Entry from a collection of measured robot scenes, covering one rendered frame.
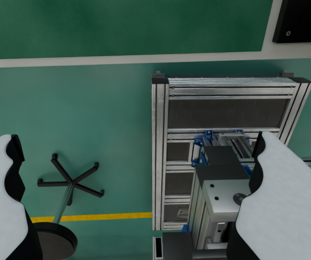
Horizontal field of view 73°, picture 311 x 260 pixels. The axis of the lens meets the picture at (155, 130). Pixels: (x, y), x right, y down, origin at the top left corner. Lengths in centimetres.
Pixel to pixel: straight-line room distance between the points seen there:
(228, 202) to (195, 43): 36
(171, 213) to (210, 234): 124
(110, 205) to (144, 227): 45
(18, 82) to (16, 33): 97
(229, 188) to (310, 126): 142
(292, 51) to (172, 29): 29
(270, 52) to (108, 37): 38
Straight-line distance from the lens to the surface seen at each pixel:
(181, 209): 172
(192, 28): 52
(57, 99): 148
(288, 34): 58
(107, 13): 51
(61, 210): 165
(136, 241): 250
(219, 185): 52
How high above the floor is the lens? 126
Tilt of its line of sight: 58 degrees down
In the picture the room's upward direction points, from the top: 176 degrees clockwise
